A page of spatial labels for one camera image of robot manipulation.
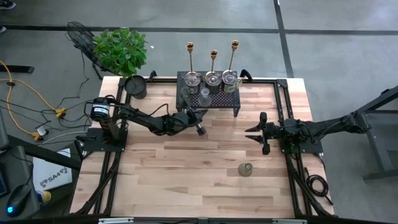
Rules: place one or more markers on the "silver ribbed candle jar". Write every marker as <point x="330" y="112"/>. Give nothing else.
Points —
<point x="193" y="90"/>
<point x="234" y="88"/>
<point x="214" y="89"/>

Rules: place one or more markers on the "black floor bar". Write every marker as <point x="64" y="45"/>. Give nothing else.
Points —
<point x="17" y="69"/>

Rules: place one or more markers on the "clear ribbed glass candle holder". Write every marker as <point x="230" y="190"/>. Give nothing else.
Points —
<point x="205" y="99"/>

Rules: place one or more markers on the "green ribbed glass candle holder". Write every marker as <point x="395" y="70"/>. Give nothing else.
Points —
<point x="186" y="95"/>
<point x="245" y="169"/>

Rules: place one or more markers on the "black floor fan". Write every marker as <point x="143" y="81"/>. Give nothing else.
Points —
<point x="81" y="39"/>

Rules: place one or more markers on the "silver aluminium extrusion bar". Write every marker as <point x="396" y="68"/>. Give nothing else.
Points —
<point x="115" y="220"/>
<point x="287" y="221"/>

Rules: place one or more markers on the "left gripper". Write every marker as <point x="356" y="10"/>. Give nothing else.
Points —
<point x="192" y="124"/>

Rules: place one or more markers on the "black perforated metal shelf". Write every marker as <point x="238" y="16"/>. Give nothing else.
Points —
<point x="224" y="99"/>

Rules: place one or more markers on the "black aluminium rig frame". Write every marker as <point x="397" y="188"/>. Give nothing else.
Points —
<point x="277" y="96"/>

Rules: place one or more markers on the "tall brass candlestick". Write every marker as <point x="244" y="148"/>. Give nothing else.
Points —
<point x="230" y="76"/>
<point x="192" y="77"/>

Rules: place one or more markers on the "short brass candlestick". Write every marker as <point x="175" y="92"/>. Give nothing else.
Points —
<point x="213" y="77"/>

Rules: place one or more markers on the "black clamp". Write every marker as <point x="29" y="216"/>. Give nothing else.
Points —
<point x="152" y="75"/>
<point x="246" y="74"/>

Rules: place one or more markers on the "grey power adapter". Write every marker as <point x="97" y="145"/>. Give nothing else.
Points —
<point x="42" y="130"/>

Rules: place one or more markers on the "black metal table frame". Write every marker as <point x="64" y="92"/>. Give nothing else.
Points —
<point x="377" y="137"/>

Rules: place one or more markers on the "green leafy potted plant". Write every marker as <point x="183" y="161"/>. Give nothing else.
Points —
<point x="119" y="51"/>

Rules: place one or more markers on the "white printed paper sheet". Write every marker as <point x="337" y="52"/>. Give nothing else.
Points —
<point x="51" y="171"/>

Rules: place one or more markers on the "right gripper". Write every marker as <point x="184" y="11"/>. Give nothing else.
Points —
<point x="273" y="133"/>

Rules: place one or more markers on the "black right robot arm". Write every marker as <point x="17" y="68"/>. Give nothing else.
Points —
<point x="329" y="126"/>

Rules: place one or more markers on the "black plant pot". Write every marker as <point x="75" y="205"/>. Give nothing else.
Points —
<point x="136" y="87"/>

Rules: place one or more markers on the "person's shoe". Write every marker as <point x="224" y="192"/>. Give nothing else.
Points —
<point x="2" y="29"/>
<point x="7" y="4"/>

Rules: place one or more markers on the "yellow and blue bottle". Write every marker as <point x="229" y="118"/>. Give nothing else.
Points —
<point x="44" y="197"/>

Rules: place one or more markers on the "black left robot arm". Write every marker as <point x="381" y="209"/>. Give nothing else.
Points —
<point x="149" y="119"/>

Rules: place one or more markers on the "black desk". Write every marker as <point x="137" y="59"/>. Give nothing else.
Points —
<point x="18" y="165"/>

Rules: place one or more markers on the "black computer mouse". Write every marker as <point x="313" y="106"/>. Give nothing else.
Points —
<point x="18" y="199"/>

